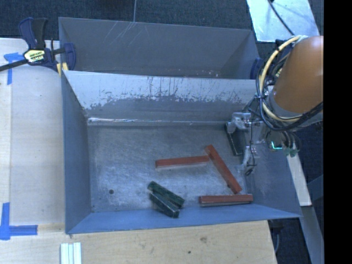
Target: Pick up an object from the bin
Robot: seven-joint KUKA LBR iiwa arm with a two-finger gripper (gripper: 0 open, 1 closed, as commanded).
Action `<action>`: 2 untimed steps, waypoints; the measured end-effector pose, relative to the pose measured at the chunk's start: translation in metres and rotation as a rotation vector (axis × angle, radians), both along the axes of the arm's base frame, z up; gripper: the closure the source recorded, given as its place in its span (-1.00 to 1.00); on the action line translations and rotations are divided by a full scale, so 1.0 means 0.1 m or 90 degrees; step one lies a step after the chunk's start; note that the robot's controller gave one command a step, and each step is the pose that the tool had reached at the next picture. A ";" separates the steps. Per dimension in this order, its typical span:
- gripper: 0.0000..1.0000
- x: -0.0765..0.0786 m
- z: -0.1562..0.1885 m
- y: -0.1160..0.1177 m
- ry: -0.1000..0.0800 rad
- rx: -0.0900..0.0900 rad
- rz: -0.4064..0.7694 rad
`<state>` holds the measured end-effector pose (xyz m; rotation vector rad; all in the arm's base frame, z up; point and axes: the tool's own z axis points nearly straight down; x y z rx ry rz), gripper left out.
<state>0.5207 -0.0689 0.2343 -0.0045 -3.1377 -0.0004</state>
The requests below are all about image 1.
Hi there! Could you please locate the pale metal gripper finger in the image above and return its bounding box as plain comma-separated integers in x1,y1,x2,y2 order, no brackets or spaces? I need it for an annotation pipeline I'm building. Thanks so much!
241,145,261,176
228,112,252,134

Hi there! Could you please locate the dark green flat block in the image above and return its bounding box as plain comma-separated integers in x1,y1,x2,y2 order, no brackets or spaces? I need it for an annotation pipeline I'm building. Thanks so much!
225,122,246,157
147,180,186,207
148,192,180,219

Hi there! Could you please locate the red-brown flat block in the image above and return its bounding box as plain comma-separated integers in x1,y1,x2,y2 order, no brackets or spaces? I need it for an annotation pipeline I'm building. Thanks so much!
198,193,254,207
155,155,211,172
203,144,244,195

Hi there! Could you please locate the grey metal bin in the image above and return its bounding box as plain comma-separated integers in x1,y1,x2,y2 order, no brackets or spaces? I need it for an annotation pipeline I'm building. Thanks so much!
57,16,304,235

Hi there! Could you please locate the pale wood board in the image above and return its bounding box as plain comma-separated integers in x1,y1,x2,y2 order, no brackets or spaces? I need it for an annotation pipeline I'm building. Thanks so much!
9,38,67,226

